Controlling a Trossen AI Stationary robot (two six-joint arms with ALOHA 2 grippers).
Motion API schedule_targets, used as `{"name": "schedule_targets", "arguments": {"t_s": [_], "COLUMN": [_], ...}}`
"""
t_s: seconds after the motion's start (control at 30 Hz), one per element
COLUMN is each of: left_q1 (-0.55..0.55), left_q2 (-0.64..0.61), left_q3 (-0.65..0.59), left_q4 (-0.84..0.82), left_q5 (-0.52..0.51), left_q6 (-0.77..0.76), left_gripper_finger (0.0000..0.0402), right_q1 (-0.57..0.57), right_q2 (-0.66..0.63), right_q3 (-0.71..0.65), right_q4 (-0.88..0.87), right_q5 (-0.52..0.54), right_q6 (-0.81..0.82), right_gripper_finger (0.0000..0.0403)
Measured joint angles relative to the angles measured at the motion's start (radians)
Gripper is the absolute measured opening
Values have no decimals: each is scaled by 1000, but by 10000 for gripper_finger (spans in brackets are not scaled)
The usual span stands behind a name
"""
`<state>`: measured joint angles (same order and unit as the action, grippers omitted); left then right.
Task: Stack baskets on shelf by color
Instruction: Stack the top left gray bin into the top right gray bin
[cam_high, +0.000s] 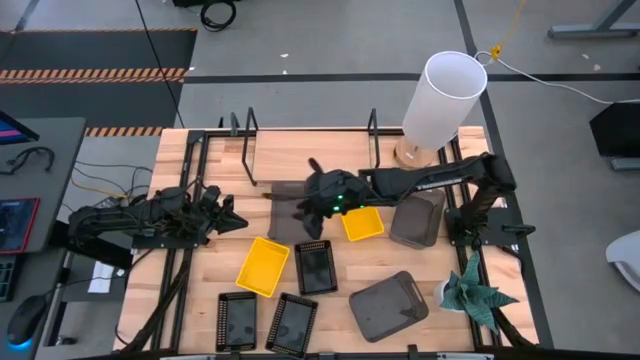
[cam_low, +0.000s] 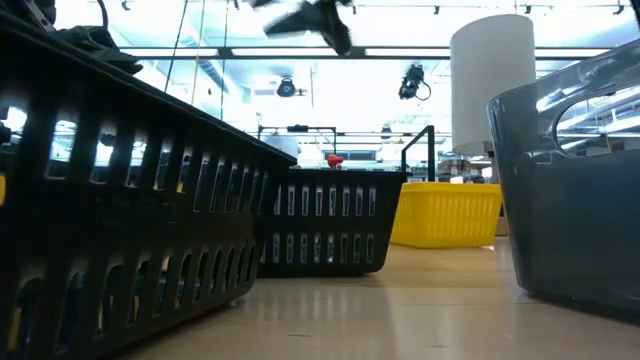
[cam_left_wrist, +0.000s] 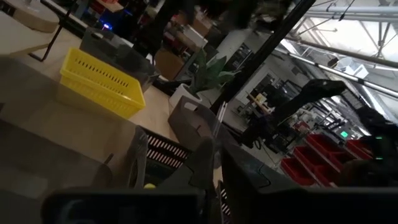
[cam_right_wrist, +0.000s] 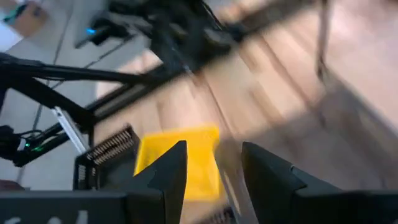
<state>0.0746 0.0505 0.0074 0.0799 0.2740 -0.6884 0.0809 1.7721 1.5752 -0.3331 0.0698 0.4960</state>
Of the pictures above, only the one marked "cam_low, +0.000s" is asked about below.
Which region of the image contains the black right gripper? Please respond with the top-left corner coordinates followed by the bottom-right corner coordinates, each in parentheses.
top-left (263, 0), bottom-right (354, 57)

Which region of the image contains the yellow plastic basket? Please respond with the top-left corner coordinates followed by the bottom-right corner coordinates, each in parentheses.
top-left (390, 181), bottom-right (504, 250)

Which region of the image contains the white cylindrical column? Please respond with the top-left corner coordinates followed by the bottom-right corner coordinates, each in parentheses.
top-left (449, 13), bottom-right (537, 157)

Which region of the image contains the small black slotted basket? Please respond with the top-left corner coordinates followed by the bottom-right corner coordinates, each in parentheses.
top-left (257, 168), bottom-right (410, 278)

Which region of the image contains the large black slotted basket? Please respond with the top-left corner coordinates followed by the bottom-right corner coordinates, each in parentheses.
top-left (0, 9), bottom-right (299, 360)

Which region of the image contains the grey plastic basket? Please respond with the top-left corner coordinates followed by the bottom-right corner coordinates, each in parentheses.
top-left (487, 37), bottom-right (640, 316)

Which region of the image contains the black overhead frame bar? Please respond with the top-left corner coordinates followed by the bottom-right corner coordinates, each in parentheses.
top-left (118, 45), bottom-right (614, 62)

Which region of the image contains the round black ceiling camera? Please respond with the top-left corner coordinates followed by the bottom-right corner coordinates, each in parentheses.
top-left (275, 76), bottom-right (298, 99)

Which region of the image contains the black background workstation frame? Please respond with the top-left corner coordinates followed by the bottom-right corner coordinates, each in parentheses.
top-left (256, 123), bottom-right (338, 155)

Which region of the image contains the black hanging camera with cable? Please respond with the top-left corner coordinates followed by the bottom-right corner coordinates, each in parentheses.
top-left (397, 63), bottom-right (433, 102)

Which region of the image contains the black metal shelf rail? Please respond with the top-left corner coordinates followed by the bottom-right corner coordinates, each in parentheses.
top-left (400, 124), bottom-right (437, 183)

